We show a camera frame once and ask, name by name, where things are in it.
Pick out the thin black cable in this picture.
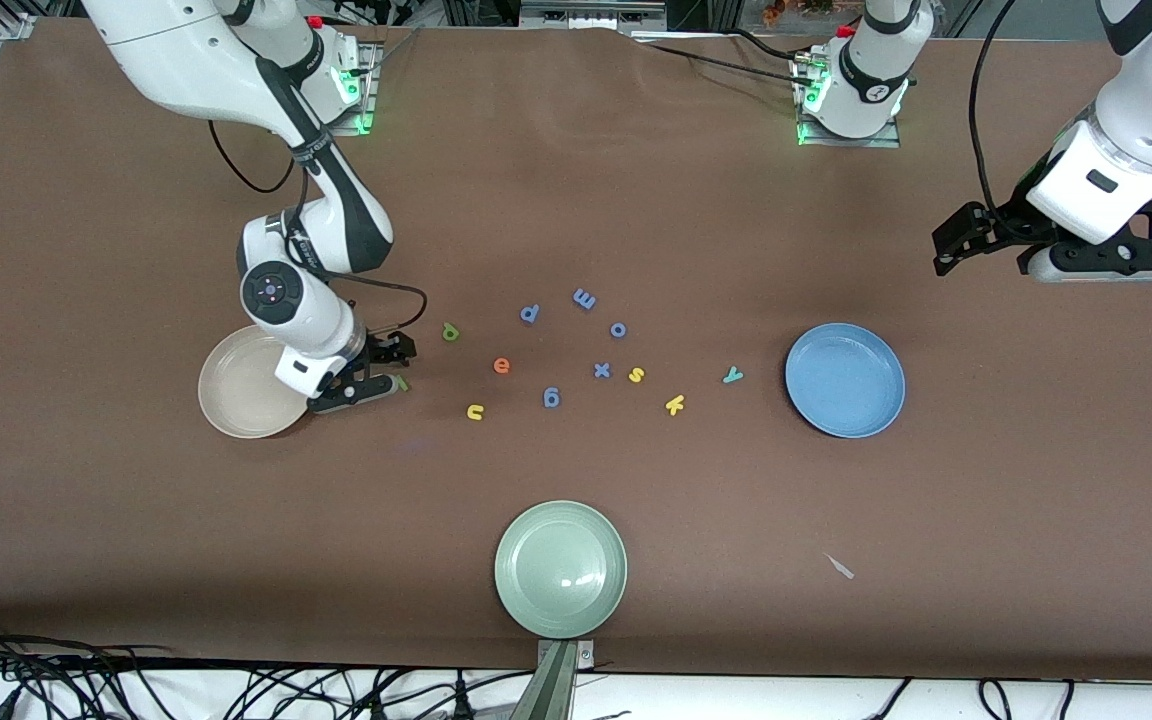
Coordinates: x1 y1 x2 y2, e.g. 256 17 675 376
861 678 915 720

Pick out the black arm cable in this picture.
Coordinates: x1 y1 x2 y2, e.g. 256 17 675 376
966 0 1019 216
208 118 429 341

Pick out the beige brown plate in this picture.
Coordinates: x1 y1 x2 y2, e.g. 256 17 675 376
198 325 315 440

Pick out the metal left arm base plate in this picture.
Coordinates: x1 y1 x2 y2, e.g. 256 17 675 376
796 50 903 150

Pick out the orange object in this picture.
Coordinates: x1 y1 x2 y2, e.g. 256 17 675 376
761 0 842 23

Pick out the pale green plate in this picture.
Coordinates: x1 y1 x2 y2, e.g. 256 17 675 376
494 500 629 640

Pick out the blue plate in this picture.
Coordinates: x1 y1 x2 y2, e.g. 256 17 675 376
784 322 907 440

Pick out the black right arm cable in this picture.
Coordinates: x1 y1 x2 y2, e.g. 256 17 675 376
208 118 429 341

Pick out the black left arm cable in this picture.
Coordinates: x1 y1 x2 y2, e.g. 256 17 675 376
966 0 1019 216

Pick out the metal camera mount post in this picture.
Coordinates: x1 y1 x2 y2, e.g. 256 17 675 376
511 638 597 720

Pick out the black cable lying on cover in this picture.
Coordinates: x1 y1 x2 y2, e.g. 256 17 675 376
631 35 817 86

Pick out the silver metal plate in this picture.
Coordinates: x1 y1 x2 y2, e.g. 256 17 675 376
519 0 669 28

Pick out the dark aluminium frame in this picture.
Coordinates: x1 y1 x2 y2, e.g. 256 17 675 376
441 0 737 31

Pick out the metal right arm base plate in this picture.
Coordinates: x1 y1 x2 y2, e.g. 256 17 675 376
321 40 377 136

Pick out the brown table cover sheet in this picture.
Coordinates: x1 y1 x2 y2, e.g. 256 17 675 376
0 15 1152 686

